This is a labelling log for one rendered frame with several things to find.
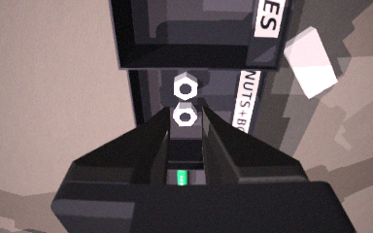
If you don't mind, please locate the white hex nut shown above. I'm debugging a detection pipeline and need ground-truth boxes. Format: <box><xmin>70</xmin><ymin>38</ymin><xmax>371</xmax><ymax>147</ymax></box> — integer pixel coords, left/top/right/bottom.
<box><xmin>173</xmin><ymin>103</ymin><xmax>197</xmax><ymax>125</ymax></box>
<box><xmin>174</xmin><ymin>72</ymin><xmax>197</xmax><ymax>100</ymax></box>

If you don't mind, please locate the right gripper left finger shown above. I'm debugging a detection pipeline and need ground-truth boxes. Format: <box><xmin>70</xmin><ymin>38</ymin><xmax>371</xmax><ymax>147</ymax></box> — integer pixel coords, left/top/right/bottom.
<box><xmin>62</xmin><ymin>107</ymin><xmax>171</xmax><ymax>184</ymax></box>

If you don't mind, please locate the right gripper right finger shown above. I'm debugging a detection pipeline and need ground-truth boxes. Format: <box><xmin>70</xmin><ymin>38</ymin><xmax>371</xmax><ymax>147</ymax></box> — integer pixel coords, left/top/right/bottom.
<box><xmin>201</xmin><ymin>106</ymin><xmax>309</xmax><ymax>184</ymax></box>

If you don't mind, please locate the green battery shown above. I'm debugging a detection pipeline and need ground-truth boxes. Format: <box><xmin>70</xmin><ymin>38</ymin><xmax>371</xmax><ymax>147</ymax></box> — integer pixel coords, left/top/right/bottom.
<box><xmin>177</xmin><ymin>171</ymin><xmax>188</xmax><ymax>184</ymax></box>

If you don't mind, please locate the black three-compartment bin rack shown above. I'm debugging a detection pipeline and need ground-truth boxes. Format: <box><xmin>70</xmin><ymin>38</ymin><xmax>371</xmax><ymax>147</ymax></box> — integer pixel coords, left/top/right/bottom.
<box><xmin>108</xmin><ymin>0</ymin><xmax>295</xmax><ymax>184</ymax></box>

